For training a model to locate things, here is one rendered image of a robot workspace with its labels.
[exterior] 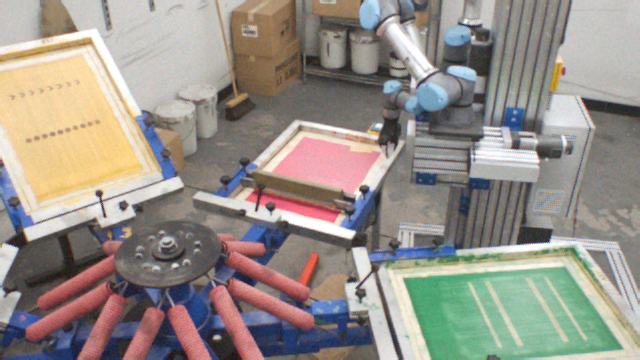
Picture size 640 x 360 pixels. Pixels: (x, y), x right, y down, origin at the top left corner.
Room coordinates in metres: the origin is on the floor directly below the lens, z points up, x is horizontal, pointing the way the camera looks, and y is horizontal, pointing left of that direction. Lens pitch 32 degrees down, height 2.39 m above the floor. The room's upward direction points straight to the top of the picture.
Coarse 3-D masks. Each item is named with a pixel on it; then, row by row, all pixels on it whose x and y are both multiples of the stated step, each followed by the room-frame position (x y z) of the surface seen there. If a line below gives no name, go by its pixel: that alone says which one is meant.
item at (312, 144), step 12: (300, 144) 2.59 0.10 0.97; (312, 144) 2.59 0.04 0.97; (324, 144) 2.59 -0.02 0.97; (336, 144) 2.59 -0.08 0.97; (288, 156) 2.48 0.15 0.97; (276, 168) 2.37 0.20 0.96; (312, 180) 2.26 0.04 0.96; (252, 192) 2.17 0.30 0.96; (264, 192) 2.17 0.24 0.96; (264, 204) 2.08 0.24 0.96; (276, 204) 2.08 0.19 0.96; (288, 204) 2.08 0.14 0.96
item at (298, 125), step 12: (300, 120) 2.77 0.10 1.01; (288, 132) 2.65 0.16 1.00; (312, 132) 2.71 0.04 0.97; (324, 132) 2.68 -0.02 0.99; (336, 132) 2.66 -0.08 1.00; (348, 132) 2.65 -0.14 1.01; (276, 144) 2.53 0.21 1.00; (372, 144) 2.58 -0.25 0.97; (264, 156) 2.42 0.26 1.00; (396, 156) 2.42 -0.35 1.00; (384, 168) 2.31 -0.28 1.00; (372, 180) 2.21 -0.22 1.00; (384, 180) 2.26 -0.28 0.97; (252, 204) 2.03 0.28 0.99; (300, 216) 1.95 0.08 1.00
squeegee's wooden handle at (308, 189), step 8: (256, 176) 2.17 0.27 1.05; (264, 176) 2.15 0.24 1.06; (272, 176) 2.14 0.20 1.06; (280, 176) 2.13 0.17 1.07; (288, 176) 2.13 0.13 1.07; (256, 184) 2.17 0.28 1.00; (264, 184) 2.15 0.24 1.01; (272, 184) 2.14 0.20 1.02; (280, 184) 2.12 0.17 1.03; (288, 184) 2.11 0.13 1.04; (296, 184) 2.09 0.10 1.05; (304, 184) 2.08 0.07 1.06; (312, 184) 2.07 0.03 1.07; (320, 184) 2.07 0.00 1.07; (296, 192) 2.09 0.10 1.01; (304, 192) 2.08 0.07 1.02; (312, 192) 2.06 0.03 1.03; (320, 192) 2.05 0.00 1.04; (328, 192) 2.04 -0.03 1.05; (336, 192) 2.02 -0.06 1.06; (320, 200) 2.05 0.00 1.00; (328, 200) 2.04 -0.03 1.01
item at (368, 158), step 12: (348, 156) 2.47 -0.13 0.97; (360, 156) 2.47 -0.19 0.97; (372, 156) 2.47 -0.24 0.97; (360, 168) 2.36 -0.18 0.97; (324, 180) 2.26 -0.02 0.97; (360, 180) 2.26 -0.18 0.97; (300, 204) 2.08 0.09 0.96; (312, 204) 2.08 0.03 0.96; (312, 216) 2.00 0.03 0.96; (324, 216) 2.00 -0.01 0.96; (336, 216) 1.99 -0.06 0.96
